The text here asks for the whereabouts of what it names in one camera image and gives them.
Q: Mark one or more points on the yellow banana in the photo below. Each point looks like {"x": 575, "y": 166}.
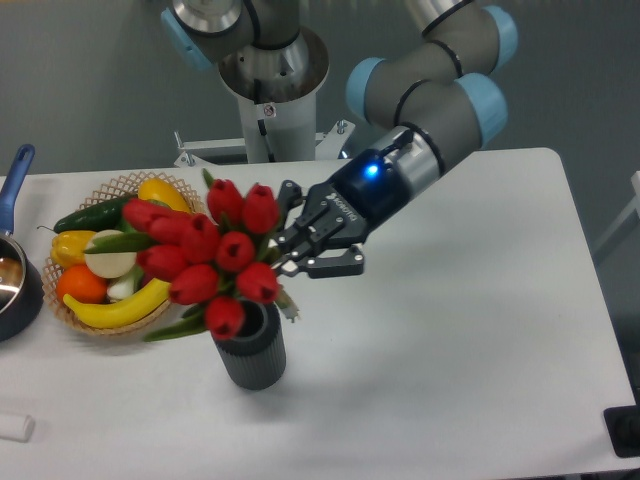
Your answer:
{"x": 122, "y": 313}

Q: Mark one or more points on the red tulip bouquet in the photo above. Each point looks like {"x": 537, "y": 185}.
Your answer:
{"x": 209, "y": 262}

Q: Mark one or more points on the dark grey ribbed vase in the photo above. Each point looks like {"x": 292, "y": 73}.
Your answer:
{"x": 255, "y": 358}

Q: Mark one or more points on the black device at edge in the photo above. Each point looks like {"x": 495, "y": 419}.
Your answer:
{"x": 623, "y": 428}

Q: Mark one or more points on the beige round disc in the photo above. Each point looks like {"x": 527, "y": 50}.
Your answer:
{"x": 110, "y": 265}

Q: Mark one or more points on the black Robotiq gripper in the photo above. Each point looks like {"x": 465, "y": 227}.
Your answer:
{"x": 346, "y": 208}

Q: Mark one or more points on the orange fruit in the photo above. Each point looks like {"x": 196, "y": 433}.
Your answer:
{"x": 82, "y": 284}

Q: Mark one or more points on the white metal base frame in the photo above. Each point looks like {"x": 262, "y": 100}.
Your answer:
{"x": 334, "y": 144}

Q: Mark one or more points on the white cylinder object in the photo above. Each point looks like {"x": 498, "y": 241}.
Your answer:
{"x": 16, "y": 427}

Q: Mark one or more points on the yellow bell pepper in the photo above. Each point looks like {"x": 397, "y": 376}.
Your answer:
{"x": 67, "y": 248}

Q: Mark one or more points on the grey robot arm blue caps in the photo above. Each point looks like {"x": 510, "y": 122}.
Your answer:
{"x": 437, "y": 105}

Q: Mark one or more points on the yellow squash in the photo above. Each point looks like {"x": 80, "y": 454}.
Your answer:
{"x": 160, "y": 190}

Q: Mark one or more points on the white furniture at right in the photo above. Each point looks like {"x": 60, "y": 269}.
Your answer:
{"x": 622, "y": 225}

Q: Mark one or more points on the green cucumber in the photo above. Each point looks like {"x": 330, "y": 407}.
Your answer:
{"x": 96, "y": 217}

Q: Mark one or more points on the dark saucepan blue handle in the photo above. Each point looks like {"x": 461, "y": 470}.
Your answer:
{"x": 21, "y": 286}

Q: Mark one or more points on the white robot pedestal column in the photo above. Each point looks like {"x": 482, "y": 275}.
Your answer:
{"x": 276, "y": 96}

